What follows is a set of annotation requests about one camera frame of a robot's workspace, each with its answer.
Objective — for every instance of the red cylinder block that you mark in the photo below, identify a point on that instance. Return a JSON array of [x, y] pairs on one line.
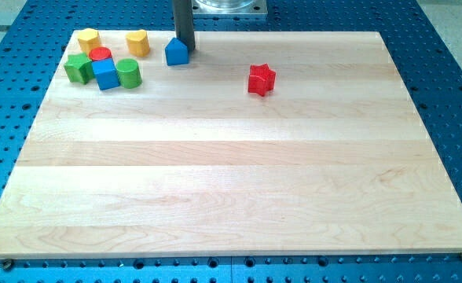
[[100, 53]]

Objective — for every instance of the green star block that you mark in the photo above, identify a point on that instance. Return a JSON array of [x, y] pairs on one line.
[[78, 68]]

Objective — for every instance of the yellow heart block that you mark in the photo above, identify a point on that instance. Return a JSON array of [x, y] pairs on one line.
[[138, 43]]

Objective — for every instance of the blue cube block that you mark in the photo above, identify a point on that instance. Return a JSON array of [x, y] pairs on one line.
[[105, 73]]

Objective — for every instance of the red star block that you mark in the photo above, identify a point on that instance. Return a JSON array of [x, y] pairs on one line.
[[261, 79]]

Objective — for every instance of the yellow hexagon block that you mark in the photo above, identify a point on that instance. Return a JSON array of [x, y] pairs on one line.
[[88, 39]]

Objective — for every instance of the light wooden board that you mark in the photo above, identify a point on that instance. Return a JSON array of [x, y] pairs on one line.
[[334, 160]]

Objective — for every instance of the green cylinder block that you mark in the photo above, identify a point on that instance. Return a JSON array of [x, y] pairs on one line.
[[129, 73]]

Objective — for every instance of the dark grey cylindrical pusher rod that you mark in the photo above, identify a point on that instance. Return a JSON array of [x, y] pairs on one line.
[[183, 22]]

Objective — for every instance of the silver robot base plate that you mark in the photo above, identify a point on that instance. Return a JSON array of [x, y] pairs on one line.
[[229, 8]]

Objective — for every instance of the blue perforated table plate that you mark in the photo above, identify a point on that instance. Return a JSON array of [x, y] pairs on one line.
[[425, 41]]

